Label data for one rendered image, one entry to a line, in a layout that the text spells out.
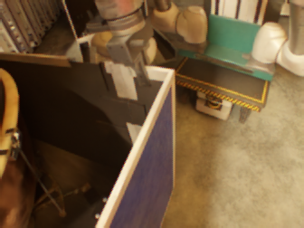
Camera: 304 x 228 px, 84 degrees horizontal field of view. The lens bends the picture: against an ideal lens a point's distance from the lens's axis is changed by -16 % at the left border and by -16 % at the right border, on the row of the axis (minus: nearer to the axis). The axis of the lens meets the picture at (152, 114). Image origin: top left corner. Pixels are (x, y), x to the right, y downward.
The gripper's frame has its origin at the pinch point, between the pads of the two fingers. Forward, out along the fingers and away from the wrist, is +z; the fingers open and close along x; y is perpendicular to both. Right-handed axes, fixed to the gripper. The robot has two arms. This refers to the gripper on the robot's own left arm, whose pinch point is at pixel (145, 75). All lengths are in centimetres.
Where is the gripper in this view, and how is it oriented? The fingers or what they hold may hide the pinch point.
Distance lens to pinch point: 50.8
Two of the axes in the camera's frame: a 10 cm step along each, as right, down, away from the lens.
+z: 2.5, 6.6, 7.0
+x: 3.4, -7.4, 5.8
